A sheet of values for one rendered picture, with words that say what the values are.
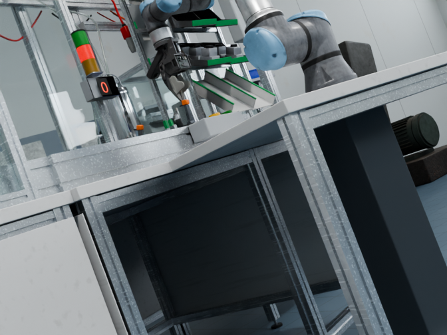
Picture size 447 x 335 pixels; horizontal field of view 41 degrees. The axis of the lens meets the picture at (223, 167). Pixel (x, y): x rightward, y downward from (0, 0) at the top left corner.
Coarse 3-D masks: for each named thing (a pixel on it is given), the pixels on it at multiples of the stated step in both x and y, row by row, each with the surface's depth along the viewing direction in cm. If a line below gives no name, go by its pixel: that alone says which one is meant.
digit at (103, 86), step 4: (96, 80) 200; (100, 80) 201; (104, 80) 203; (100, 84) 201; (104, 84) 202; (100, 88) 200; (104, 88) 201; (108, 88) 203; (104, 92) 201; (108, 92) 202
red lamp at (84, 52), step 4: (80, 48) 201; (84, 48) 201; (88, 48) 202; (80, 52) 201; (84, 52) 201; (88, 52) 202; (92, 52) 203; (80, 56) 202; (84, 56) 201; (88, 56) 201; (92, 56) 202; (80, 60) 202
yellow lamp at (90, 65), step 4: (84, 60) 201; (88, 60) 201; (92, 60) 202; (84, 64) 201; (88, 64) 201; (92, 64) 201; (96, 64) 203; (84, 68) 202; (88, 68) 201; (92, 68) 201; (96, 68) 202; (88, 72) 201
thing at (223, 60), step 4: (180, 44) 249; (188, 44) 246; (192, 44) 244; (196, 44) 243; (200, 44) 241; (188, 56) 230; (220, 56) 236; (224, 56) 234; (228, 56) 233; (192, 60) 229; (196, 60) 227; (200, 60) 226; (204, 60) 224; (208, 60) 223; (212, 60) 225; (216, 60) 226; (220, 60) 228; (224, 60) 230; (228, 60) 231; (192, 64) 229; (196, 64) 228; (200, 64) 226; (204, 64) 225; (208, 64) 224; (212, 64) 225; (216, 64) 227
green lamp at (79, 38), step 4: (76, 32) 201; (80, 32) 202; (84, 32) 203; (72, 36) 202; (76, 36) 201; (80, 36) 201; (84, 36) 202; (76, 40) 201; (80, 40) 201; (84, 40) 202; (76, 44) 202; (80, 44) 201; (84, 44) 202; (88, 44) 203; (76, 48) 202
